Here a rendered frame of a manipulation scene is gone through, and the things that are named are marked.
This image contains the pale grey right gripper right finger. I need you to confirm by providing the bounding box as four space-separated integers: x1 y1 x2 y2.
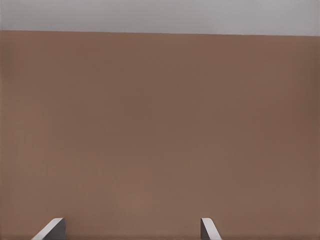
200 217 222 240

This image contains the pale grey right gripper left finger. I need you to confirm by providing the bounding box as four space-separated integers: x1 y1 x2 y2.
30 217 66 240

